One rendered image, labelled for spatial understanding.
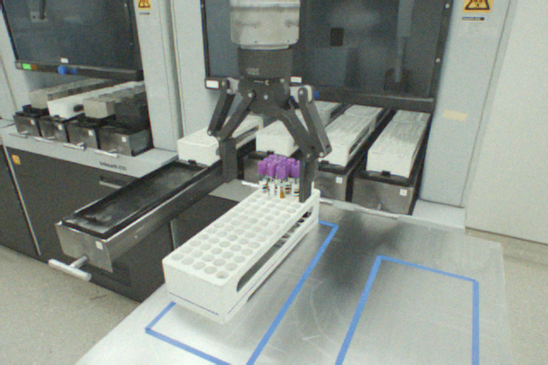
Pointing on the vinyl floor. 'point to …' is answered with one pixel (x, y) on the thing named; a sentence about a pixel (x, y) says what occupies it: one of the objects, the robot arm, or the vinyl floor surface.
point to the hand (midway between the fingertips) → (265, 182)
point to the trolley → (341, 305)
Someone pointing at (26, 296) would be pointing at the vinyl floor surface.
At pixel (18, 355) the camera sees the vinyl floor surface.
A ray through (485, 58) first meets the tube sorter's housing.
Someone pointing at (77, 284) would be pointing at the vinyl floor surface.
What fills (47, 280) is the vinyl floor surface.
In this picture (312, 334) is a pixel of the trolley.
